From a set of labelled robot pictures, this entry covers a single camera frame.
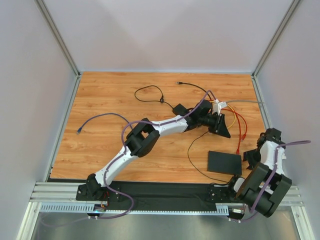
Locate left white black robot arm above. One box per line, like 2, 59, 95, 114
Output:
85, 99, 231, 199

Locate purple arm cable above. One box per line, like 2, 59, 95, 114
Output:
39, 89, 218, 227
228, 139, 312, 224

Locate red ethernet cable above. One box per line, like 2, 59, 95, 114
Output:
234, 113, 244, 155
222, 107, 249, 140

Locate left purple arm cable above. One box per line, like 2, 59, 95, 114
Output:
39, 89, 218, 227

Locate blue ethernet cable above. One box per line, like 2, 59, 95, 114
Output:
75, 112, 132, 136

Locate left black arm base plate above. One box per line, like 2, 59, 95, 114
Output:
75, 184, 124, 202

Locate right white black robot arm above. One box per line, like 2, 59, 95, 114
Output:
227, 128, 292, 218

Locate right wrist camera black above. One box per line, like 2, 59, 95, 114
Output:
258, 128, 284, 145

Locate black power adapter brick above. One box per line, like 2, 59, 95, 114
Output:
172, 103, 193, 117

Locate grey ethernet cable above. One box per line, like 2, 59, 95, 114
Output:
226, 98, 265, 105

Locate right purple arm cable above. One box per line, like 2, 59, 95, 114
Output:
228, 139, 312, 224

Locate black network switch box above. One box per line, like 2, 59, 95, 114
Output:
207, 151, 242, 176

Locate aluminium front rail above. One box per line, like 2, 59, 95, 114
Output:
29, 182, 304, 207

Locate grey slotted cable duct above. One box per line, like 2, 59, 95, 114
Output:
39, 202, 230, 215

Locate yellow ethernet cable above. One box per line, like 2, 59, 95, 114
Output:
212, 99, 237, 130

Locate right aluminium frame post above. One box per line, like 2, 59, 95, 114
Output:
251, 0, 302, 77

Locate aluminium frame post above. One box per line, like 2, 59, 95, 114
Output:
251, 0, 302, 77
34, 0, 82, 77

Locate black power cord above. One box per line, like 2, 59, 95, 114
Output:
134, 85, 176, 109

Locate left aluminium frame post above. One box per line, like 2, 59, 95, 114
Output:
34, 0, 82, 77

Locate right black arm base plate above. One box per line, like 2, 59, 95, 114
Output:
206, 184, 242, 203

